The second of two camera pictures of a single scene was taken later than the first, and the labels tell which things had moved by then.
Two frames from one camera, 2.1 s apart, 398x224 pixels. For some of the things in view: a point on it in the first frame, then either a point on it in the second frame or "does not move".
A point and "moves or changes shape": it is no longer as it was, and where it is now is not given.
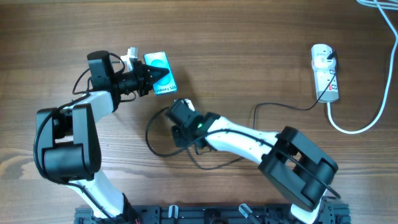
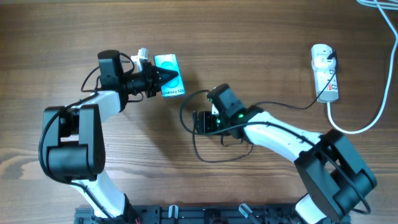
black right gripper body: (181, 137) -> (209, 122)
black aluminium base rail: (252, 214) does not move
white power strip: (323, 63) does not move
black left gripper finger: (153, 73) -> (164, 74)
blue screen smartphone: (168, 83) moves or changes shape
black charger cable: (332, 55) moves or changes shape
